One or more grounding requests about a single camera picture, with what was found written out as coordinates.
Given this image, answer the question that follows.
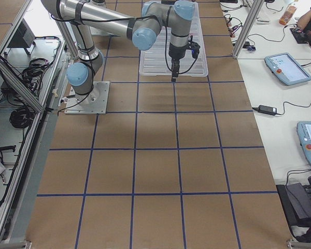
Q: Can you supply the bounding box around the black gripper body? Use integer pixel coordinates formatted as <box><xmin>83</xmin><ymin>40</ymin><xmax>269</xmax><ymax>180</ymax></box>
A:
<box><xmin>168</xmin><ymin>44</ymin><xmax>186</xmax><ymax>61</ymax></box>

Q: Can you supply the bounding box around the clear plastic box lid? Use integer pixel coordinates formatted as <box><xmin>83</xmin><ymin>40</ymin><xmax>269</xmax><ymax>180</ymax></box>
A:
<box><xmin>139</xmin><ymin>2</ymin><xmax>208</xmax><ymax>77</ymax></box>

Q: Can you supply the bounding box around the person's forearm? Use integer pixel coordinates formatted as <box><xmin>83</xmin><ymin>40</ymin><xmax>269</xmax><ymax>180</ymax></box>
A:
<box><xmin>296</xmin><ymin>8</ymin><xmax>311</xmax><ymax>30</ymax></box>

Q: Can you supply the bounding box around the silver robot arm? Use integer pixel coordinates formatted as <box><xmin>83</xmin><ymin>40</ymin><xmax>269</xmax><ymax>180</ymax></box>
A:
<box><xmin>42</xmin><ymin>1</ymin><xmax>200</xmax><ymax>105</ymax></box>

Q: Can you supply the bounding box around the grey control box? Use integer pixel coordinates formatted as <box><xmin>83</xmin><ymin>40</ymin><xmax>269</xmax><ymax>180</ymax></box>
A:
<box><xmin>7</xmin><ymin>19</ymin><xmax>35</xmax><ymax>55</ymax></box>

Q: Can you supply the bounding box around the black power adapter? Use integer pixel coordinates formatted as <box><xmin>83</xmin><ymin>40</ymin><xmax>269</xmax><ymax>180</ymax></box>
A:
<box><xmin>252</xmin><ymin>105</ymin><xmax>277</xmax><ymax>116</ymax></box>

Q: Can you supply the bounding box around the far blue teach pendant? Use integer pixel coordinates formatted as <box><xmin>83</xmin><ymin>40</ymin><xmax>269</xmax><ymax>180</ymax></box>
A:
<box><xmin>264</xmin><ymin>52</ymin><xmax>311</xmax><ymax>86</ymax></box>

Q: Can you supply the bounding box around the orange snack bag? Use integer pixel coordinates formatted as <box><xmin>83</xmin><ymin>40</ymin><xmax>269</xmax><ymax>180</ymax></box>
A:
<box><xmin>278</xmin><ymin>5</ymin><xmax>297</xmax><ymax>25</ymax></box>

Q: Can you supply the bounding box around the black laptop stand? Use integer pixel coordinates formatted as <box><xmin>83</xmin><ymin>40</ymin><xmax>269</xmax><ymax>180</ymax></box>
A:
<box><xmin>276</xmin><ymin>183</ymin><xmax>311</xmax><ymax>227</ymax></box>

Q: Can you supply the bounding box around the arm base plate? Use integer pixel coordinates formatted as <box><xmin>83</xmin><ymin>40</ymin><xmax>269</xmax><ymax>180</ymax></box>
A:
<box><xmin>90</xmin><ymin>27</ymin><xmax>117</xmax><ymax>36</ymax></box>
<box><xmin>64</xmin><ymin>81</ymin><xmax>110</xmax><ymax>115</ymax></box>

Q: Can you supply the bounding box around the aluminium frame post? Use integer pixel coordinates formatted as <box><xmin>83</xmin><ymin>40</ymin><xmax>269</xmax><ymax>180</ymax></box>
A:
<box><xmin>232</xmin><ymin>0</ymin><xmax>263</xmax><ymax>59</ymax></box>

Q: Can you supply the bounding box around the coiled black cable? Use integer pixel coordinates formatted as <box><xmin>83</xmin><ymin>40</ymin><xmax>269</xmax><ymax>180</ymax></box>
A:
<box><xmin>9</xmin><ymin>107</ymin><xmax>33</xmax><ymax>129</ymax></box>

